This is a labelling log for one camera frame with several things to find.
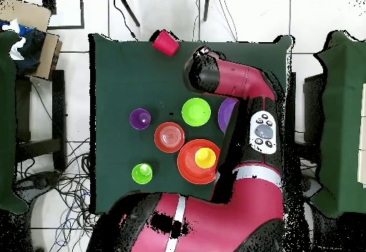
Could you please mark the red cup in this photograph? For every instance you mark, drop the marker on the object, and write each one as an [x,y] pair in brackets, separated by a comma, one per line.
[165,43]

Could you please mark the small orange bowl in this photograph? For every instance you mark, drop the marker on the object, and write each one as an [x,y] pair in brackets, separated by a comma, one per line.
[169,137]

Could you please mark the yellow cup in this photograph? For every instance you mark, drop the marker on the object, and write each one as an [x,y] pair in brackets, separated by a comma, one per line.
[205,157]

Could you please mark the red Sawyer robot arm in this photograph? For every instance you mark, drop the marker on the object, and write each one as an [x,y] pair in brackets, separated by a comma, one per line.
[243,212]

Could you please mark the black tripod leg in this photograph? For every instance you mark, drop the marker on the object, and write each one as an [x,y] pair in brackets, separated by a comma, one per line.
[206,9]
[130,12]

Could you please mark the small green bowl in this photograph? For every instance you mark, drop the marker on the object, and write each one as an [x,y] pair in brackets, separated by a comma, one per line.
[196,112]

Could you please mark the large purple bowl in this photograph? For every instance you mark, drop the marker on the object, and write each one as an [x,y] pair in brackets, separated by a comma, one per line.
[226,115]

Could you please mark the dark green tablecloth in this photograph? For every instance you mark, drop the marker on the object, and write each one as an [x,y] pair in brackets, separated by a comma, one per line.
[120,63]

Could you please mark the purple cup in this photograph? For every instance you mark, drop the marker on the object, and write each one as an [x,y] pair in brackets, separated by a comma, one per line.
[138,117]

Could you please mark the large orange-red bowl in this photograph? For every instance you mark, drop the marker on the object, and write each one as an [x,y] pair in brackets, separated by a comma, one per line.
[187,166]

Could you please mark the green cup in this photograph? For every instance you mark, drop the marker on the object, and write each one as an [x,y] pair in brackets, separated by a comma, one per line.
[140,175]

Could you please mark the green cloth covered table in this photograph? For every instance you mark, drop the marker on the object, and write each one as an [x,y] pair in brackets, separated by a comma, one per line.
[340,120]
[7,120]

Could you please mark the blue and white cloth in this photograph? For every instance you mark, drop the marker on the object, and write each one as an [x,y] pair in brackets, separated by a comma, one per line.
[31,49]

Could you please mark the cardboard box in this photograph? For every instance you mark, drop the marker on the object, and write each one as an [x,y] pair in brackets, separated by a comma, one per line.
[25,13]

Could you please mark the black rectangular frame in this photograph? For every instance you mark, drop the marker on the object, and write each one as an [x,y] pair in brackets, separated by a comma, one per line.
[82,12]

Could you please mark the black stool frame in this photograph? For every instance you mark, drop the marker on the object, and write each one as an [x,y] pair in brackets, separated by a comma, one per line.
[58,120]

